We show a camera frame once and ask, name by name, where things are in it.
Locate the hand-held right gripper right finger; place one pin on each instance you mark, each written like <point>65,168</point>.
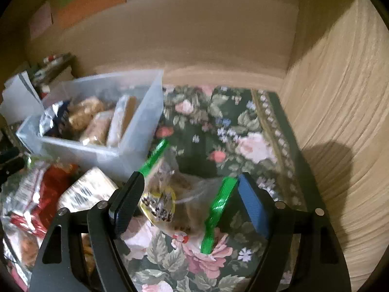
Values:
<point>252,208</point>

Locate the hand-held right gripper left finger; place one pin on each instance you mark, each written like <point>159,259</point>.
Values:
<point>124,216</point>

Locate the clear zip bag green seal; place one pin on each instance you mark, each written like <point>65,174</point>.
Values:
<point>188,200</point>

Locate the clear plastic storage bin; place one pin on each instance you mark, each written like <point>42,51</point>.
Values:
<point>133,133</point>

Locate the clear bag of orange snacks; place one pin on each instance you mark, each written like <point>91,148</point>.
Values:
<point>25,246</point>

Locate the white barcode snack packet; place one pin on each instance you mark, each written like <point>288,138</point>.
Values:
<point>86,188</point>

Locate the floral tablecloth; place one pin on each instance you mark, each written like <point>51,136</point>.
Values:
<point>218,140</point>

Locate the red snack packet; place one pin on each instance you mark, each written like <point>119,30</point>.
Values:
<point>48,191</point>

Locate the clear packet of brown cookies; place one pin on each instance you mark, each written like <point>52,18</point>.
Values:
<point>97,129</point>

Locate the clear wrapped wafer packet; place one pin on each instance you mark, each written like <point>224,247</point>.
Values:
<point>121,118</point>

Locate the golden brown snack packet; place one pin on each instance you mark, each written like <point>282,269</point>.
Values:
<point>83,112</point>

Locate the silver foil snack packet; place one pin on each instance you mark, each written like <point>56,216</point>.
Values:
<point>51,115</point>

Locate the wooden cabinet panel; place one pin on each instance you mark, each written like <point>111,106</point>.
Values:
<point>340,103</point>

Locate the pink paper sheet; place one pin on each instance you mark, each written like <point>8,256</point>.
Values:
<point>41,21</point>

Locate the orange paper sheet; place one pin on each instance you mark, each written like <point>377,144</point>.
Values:
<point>91,6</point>

